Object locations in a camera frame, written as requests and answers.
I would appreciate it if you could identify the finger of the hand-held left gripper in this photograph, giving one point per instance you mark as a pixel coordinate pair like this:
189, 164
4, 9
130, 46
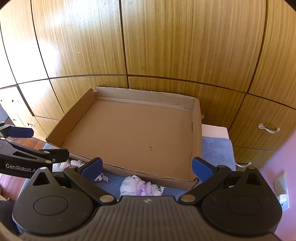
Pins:
20, 132
53, 154

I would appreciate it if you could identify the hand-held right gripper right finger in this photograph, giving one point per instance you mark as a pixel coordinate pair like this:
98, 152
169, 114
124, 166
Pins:
202, 169

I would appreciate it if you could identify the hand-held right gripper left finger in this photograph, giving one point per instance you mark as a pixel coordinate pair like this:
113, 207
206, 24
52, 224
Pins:
92, 167

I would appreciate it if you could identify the white speckled bundle red tie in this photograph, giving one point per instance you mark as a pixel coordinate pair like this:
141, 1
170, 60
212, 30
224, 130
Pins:
101, 178

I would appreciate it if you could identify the white cloth bundle lilac tie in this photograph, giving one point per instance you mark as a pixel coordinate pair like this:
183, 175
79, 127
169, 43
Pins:
138, 185

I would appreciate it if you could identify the cardboard box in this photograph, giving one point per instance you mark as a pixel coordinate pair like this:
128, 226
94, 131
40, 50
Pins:
134, 134

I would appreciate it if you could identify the blue towel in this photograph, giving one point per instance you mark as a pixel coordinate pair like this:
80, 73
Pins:
217, 150

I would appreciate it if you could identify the white table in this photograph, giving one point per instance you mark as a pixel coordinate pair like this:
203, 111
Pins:
214, 131

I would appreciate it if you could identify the dark cloth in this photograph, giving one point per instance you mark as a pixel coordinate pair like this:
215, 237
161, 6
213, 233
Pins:
7, 216

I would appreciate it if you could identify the wooden wardrobe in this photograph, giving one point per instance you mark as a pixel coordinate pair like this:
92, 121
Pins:
161, 34

